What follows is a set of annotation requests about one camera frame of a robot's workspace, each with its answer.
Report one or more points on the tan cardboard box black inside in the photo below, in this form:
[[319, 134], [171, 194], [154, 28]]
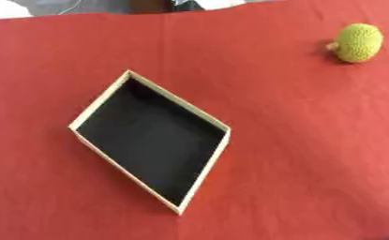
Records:
[[148, 137]]

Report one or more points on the green knitted toy fruit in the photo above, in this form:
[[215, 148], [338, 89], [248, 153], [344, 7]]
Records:
[[358, 42]]

